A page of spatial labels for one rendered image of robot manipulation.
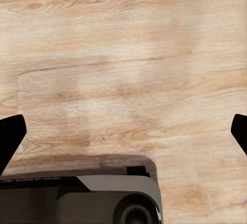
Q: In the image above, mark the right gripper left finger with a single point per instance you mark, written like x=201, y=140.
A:
x=12, y=131

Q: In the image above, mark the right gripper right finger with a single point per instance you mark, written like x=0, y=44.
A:
x=239, y=130

